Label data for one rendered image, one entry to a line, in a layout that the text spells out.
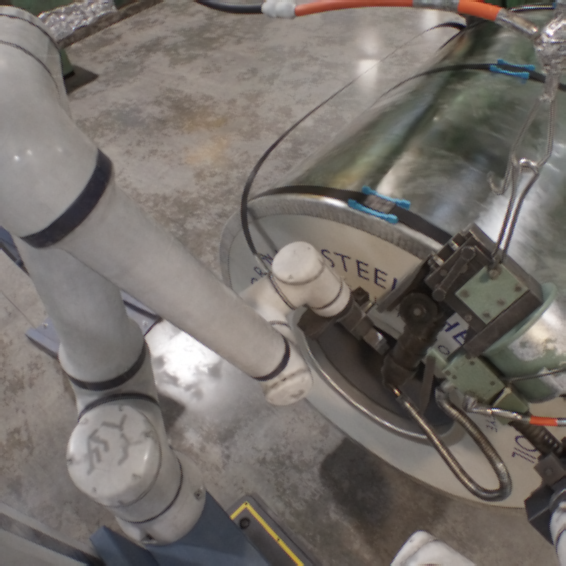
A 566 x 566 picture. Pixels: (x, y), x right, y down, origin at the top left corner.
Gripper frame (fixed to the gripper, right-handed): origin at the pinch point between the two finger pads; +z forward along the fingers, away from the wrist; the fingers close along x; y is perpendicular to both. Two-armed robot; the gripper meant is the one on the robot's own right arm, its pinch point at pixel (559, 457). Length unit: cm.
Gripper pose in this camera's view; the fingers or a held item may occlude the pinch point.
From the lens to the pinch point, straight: 86.2
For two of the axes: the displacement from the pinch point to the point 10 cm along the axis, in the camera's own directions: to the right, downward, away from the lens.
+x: -6.3, 7.0, 3.2
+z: 3.5, -1.1, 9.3
